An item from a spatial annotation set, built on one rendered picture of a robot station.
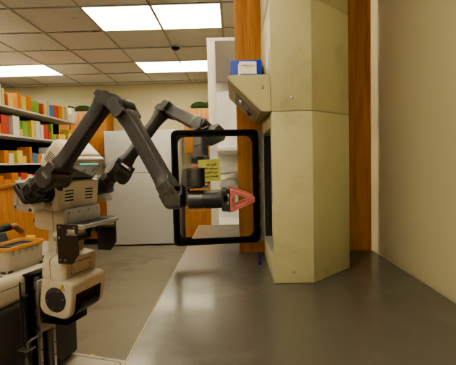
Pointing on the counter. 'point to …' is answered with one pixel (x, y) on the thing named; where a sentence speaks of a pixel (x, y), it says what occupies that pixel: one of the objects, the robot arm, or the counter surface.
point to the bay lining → (268, 185)
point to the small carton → (247, 68)
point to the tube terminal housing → (307, 139)
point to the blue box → (245, 61)
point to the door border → (252, 185)
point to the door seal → (255, 186)
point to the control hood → (252, 93)
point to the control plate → (245, 107)
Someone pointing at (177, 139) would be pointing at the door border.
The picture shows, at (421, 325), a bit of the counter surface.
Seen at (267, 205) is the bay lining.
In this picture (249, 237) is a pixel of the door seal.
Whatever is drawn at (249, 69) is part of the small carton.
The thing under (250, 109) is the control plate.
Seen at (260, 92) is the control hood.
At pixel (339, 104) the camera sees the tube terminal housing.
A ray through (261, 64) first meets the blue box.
